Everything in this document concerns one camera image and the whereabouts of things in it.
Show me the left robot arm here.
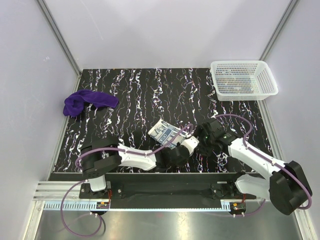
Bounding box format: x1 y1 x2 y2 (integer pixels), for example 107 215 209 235
76 136 199 198

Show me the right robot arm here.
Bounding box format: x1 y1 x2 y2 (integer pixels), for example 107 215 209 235
193 118 312 215

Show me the blue white patterned towel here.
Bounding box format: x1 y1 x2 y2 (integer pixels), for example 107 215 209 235
148 119 188 149

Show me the aluminium frame rail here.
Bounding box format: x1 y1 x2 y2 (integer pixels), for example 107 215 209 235
32 181 306 201

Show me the purple cable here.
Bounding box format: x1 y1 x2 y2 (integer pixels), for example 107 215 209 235
212 114 313 217
59 123 195 237

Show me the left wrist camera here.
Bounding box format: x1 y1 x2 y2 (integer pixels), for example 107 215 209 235
181 136 199 155

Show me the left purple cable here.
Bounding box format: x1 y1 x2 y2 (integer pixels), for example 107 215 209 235
59 123 195 237

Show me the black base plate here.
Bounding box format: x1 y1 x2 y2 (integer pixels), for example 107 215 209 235
79 172 243 200

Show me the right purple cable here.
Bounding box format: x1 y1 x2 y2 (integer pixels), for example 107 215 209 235
212 114 313 217

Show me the white plastic basket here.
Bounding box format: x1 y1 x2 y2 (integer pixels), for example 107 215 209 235
210 60 279 102

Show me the black marble pattern mat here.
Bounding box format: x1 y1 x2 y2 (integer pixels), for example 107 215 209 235
53 68 274 173

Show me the purple towel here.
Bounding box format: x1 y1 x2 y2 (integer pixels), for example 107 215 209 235
62 89 119 118

